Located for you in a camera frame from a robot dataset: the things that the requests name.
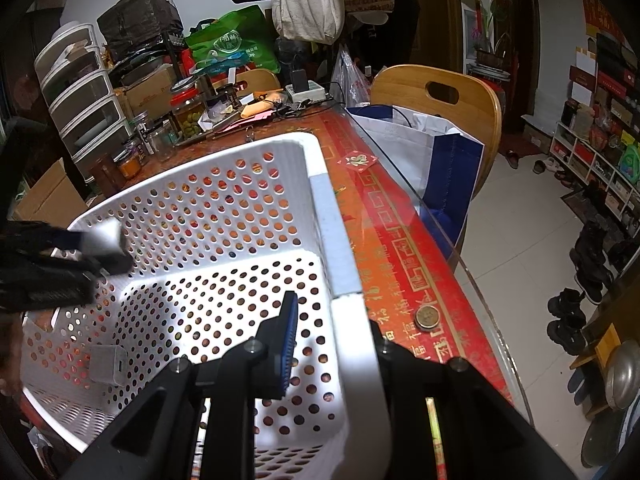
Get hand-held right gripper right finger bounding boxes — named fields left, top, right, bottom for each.
left=371, top=320, right=576, bottom=480

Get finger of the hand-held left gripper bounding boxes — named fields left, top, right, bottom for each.
left=0, top=221, right=85, bottom=257
left=47, top=251, right=134, bottom=277

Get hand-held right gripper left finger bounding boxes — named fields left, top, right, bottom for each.
left=60, top=290, right=301, bottom=480

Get large white charger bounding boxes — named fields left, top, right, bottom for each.
left=80, top=221, right=127, bottom=257

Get small white charger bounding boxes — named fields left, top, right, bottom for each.
left=89, top=344, right=127, bottom=387

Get white perforated plastic basket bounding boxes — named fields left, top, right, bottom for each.
left=20, top=132, right=393, bottom=480

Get plain cardboard box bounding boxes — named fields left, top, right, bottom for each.
left=12, top=157, right=91, bottom=231

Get round brass tin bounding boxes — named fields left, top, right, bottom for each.
left=415, top=306, right=441, bottom=331

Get brown jar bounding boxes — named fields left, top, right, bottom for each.
left=89, top=155, right=123, bottom=193

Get jar with orange contents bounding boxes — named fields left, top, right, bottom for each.
left=117, top=145, right=143, bottom=178

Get empty clear glass jar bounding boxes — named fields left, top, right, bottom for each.
left=148, top=122, right=175, bottom=162

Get clear plastic drawer unit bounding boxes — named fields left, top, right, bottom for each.
left=34, top=22, right=136, bottom=176

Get red patterned tablecloth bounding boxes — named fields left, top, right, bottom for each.
left=85, top=102, right=516, bottom=411

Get red-lidded jar of olives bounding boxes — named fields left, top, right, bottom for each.
left=170, top=89, right=207, bottom=137

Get black chunky shoes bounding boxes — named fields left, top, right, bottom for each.
left=546, top=287, right=587, bottom=356

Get blue slipper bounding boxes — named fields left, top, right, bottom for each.
left=567, top=365, right=593, bottom=406

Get cardboard box with red print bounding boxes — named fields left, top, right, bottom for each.
left=115, top=67, right=178, bottom=118

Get red diamond sticker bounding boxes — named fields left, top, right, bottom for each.
left=336, top=151, right=379, bottom=173

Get small wooden stool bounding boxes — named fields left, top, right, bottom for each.
left=570, top=325, right=621, bottom=418

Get round metal lid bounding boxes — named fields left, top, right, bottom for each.
left=605, top=340, right=640, bottom=411

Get tall black boots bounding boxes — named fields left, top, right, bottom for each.
left=570, top=222, right=616, bottom=303

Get white and blue shopping bag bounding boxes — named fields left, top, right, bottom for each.
left=346, top=105, right=486, bottom=261

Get plain wooden chair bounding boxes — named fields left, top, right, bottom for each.
left=232, top=68, right=282, bottom=96

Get white power strip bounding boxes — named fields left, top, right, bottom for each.
left=285, top=81, right=328, bottom=106

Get green shopping bag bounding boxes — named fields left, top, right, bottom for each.
left=184, top=5, right=282, bottom=78

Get white plastic bag red print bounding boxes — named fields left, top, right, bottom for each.
left=330, top=44, right=373, bottom=106

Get white storage shelf unit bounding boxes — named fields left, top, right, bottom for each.
left=547, top=35, right=640, bottom=241

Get beige canvas tote bag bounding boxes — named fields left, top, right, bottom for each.
left=266, top=0, right=346, bottom=45

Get potted plant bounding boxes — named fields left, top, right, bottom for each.
left=470, top=0, right=516, bottom=68

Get dark wooden door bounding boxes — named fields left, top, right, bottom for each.
left=487, top=0, right=540, bottom=136

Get wooden chair with handle hole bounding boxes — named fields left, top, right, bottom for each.
left=369, top=64, right=502, bottom=201

